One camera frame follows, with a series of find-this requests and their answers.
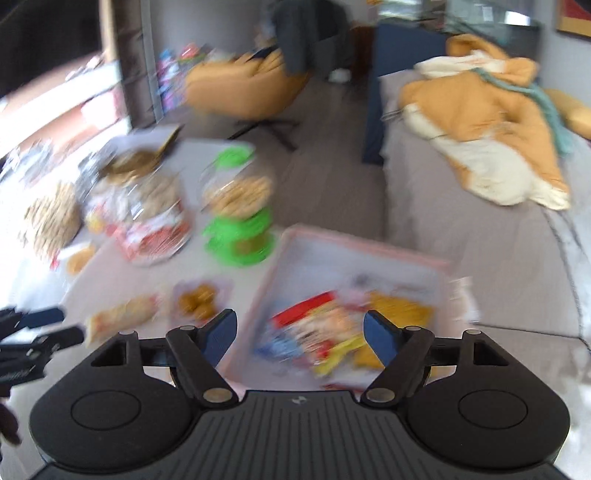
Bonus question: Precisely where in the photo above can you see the yellow flat box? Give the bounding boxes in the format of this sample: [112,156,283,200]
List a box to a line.
[134,124,184,155]

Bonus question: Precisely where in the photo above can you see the black television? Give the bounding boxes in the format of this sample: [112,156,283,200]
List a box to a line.
[0,0,105,95]

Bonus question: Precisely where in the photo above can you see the framed wall picture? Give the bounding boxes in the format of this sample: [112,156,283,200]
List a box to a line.
[555,0,591,36]

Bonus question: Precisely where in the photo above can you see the orange cream quilt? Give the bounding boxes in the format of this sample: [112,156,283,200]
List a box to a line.
[398,34,573,212]

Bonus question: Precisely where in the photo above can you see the colourful toy bottles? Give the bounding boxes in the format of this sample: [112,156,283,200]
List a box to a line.
[156,42,211,110]

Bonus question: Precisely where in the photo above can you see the grey sofa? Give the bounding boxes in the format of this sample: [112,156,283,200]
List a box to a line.
[378,69,591,342]

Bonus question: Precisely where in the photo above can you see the glass jar of peanuts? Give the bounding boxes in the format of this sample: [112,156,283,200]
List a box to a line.
[22,181,85,260]

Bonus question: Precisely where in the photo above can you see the green plum packet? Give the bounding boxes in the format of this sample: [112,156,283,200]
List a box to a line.
[172,281,232,325]

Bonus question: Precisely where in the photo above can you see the plastic peanut jar red label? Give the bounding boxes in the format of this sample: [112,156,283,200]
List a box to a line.
[84,148,193,269]

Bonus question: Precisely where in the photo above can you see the yellow snack packet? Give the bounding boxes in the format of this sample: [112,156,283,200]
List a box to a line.
[368,293,435,334]

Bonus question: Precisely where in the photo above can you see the pink cardboard box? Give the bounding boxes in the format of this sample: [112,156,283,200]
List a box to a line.
[221,223,477,394]

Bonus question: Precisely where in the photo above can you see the yellow rice cracker packet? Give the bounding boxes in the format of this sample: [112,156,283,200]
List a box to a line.
[84,294,161,346]

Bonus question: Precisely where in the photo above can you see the round pastry packet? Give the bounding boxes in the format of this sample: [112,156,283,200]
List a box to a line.
[353,344,385,370]

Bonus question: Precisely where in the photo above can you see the yellow pillow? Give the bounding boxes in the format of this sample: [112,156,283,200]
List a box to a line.
[546,89,591,140]

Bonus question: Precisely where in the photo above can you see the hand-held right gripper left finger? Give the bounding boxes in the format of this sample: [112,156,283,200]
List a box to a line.
[92,308,239,407]

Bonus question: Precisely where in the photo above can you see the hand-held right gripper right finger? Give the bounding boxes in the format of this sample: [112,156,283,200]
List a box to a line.
[360,309,502,407]

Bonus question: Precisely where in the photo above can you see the orange armchair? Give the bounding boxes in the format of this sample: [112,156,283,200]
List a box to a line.
[184,47,314,149]

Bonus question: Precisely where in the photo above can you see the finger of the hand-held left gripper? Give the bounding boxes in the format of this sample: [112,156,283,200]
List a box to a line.
[25,325,86,358]
[0,306,65,334]

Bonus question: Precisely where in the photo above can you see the red orange snack bag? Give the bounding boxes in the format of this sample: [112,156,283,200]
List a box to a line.
[270,291,354,337]

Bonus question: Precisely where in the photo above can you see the person's left hand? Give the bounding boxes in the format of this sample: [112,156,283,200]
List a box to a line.
[0,401,22,446]

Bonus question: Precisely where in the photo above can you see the dark jacket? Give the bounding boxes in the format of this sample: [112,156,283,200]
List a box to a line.
[271,0,354,78]

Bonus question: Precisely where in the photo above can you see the small yellow snack cup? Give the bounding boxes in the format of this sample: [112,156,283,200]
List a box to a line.
[66,244,99,276]

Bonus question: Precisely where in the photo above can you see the green candy dispenser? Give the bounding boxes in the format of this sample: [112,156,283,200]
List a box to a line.
[199,147,279,269]

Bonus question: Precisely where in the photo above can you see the blue candy packet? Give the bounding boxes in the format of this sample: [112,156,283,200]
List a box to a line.
[256,335,291,363]

